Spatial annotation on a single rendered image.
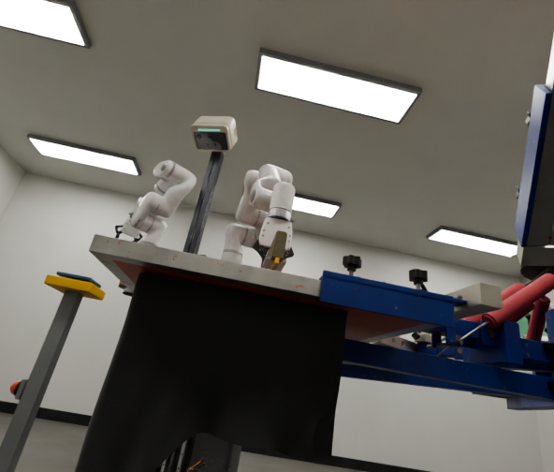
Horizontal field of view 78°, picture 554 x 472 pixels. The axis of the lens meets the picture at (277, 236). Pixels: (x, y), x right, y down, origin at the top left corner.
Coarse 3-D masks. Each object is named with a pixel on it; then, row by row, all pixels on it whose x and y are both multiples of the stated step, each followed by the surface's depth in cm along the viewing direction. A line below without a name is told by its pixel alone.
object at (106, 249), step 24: (96, 240) 70; (120, 240) 71; (144, 264) 72; (168, 264) 71; (192, 264) 72; (216, 264) 72; (240, 264) 73; (264, 288) 74; (288, 288) 73; (312, 288) 73; (384, 336) 103
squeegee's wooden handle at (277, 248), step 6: (276, 234) 90; (282, 234) 90; (276, 240) 89; (282, 240) 89; (270, 246) 99; (276, 246) 88; (282, 246) 89; (270, 252) 94; (276, 252) 88; (282, 252) 88; (270, 258) 89; (282, 258) 88
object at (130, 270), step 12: (120, 264) 76; (132, 264) 74; (132, 276) 85; (180, 276) 77; (192, 276) 75; (240, 288) 78; (252, 288) 76; (300, 300) 78; (312, 300) 77; (348, 312) 82; (360, 312) 80; (348, 324) 95; (360, 324) 92; (372, 324) 90; (384, 324) 88; (396, 324) 85; (408, 324) 83; (420, 324) 81
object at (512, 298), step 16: (544, 272) 122; (512, 288) 120; (528, 288) 106; (544, 288) 106; (512, 304) 102; (528, 304) 104; (544, 304) 132; (496, 320) 100; (512, 320) 134; (544, 320) 137; (464, 336) 99; (528, 336) 145
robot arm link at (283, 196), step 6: (276, 186) 113; (282, 186) 112; (288, 186) 112; (276, 192) 112; (282, 192) 111; (288, 192) 111; (294, 192) 114; (276, 198) 111; (282, 198) 110; (288, 198) 111; (270, 204) 111; (276, 204) 109; (282, 204) 109; (288, 204) 110; (288, 210) 110
